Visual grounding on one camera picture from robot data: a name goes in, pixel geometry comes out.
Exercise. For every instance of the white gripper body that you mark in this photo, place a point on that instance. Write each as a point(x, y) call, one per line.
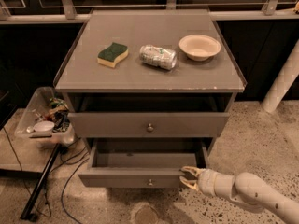
point(206, 182)

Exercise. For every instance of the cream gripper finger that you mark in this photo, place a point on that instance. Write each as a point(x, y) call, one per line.
point(191, 184)
point(193, 170)

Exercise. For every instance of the grey drawer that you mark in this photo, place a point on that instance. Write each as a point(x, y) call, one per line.
point(153, 163)
point(149, 115)

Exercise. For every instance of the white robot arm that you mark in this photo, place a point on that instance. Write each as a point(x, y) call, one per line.
point(246, 190)

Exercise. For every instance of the grey drawer cabinet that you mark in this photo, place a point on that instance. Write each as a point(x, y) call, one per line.
point(81, 75)

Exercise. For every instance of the grey top drawer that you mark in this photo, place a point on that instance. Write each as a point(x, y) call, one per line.
point(149, 115)

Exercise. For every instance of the crushed silver can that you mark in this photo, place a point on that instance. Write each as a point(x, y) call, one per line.
point(158, 57)

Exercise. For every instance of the white pillar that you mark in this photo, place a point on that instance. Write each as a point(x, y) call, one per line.
point(286, 76)

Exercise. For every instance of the green yellow sponge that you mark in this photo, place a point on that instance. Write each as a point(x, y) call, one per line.
point(112, 55)

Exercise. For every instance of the small white bowl in bin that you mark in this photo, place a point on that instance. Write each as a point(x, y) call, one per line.
point(44, 126)

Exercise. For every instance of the clear plastic bin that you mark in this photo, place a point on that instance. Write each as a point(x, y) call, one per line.
point(46, 104)

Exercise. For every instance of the black metal bar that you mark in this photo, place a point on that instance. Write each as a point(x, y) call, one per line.
point(26, 213)

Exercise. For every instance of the metal railing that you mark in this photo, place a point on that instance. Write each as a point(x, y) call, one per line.
point(58, 11)

